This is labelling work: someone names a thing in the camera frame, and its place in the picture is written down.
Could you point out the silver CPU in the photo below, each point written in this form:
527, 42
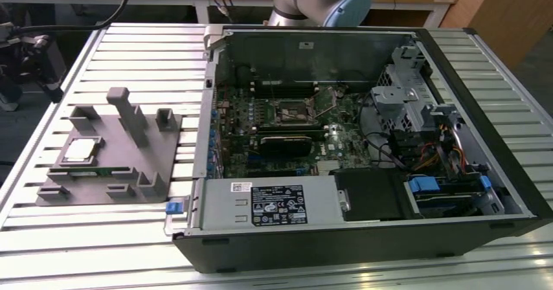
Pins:
79, 150

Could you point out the CPU socket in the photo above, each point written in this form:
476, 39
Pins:
290, 111

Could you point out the white furniture foot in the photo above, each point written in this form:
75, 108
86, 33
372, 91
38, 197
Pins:
10, 104

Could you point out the green RAM stick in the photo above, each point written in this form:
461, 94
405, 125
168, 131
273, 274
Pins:
105, 171

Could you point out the grey parts rack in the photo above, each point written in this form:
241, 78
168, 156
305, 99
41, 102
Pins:
160, 147

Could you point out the grey case hinge block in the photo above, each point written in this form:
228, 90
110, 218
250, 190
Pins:
213, 36

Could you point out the blue case latch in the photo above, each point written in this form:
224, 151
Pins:
174, 207

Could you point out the black RAM slot bank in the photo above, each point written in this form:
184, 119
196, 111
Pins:
289, 92
294, 129

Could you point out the grey power supply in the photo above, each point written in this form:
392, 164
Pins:
225, 202

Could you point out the black graphics card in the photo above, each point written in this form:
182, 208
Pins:
285, 147

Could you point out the silver chipset heatsink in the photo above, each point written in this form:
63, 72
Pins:
327, 167

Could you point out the green motherboard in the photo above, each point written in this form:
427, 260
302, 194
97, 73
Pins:
345, 147

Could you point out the silver shroud latch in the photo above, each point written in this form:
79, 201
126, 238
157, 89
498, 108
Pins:
344, 201

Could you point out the black PC case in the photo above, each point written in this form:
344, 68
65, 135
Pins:
302, 251

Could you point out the silver perforated drive cage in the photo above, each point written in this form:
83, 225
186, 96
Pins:
411, 76

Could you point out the black plastic shroud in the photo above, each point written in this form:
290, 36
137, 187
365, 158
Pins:
372, 196

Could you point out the grey plastic bay holder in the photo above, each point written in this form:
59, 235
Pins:
441, 115

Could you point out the blue disk carrier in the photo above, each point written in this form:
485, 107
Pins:
423, 185

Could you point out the silver drive bay plate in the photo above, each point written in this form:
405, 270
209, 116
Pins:
469, 147

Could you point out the black disk drive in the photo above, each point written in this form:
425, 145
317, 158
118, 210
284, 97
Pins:
445, 202

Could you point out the blue plastic tab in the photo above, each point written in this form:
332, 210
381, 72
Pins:
485, 182

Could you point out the wooden cabinet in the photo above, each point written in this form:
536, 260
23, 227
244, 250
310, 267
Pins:
510, 18

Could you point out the bracket mounted wrist camera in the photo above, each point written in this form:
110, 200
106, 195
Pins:
33, 40

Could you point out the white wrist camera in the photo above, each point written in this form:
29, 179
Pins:
5, 34

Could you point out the silver metal bracket box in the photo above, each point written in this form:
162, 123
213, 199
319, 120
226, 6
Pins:
389, 105

